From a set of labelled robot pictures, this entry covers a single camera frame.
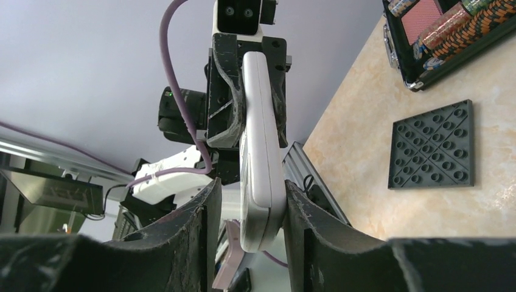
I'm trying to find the dark grey studded baseplate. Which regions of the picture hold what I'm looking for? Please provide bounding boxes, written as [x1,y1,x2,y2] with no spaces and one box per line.
[388,99,475,190]

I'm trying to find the pink card deck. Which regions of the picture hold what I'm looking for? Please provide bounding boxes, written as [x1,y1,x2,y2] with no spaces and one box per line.
[401,0,442,45]

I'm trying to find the black poker chip case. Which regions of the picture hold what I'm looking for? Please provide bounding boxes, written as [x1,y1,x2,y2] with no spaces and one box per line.
[382,1,515,92]

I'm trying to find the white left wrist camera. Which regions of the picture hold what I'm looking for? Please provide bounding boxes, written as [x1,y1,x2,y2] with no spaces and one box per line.
[213,0,278,36]

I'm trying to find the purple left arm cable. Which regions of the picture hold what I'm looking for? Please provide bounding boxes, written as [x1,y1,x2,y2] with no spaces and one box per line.
[0,0,290,269]

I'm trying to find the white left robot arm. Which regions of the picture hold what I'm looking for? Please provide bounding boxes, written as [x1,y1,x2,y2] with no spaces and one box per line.
[122,33,291,226]

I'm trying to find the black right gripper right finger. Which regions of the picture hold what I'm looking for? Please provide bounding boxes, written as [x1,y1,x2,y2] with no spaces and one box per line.
[284,181,515,291]

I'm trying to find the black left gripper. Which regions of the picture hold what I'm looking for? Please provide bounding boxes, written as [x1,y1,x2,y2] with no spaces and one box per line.
[206,33,290,149]

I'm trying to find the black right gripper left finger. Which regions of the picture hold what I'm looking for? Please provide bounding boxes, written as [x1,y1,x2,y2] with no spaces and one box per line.
[1,179,222,291]

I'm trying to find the white remote control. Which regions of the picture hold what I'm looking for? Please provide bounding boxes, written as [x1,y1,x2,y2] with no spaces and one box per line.
[239,52,287,253]

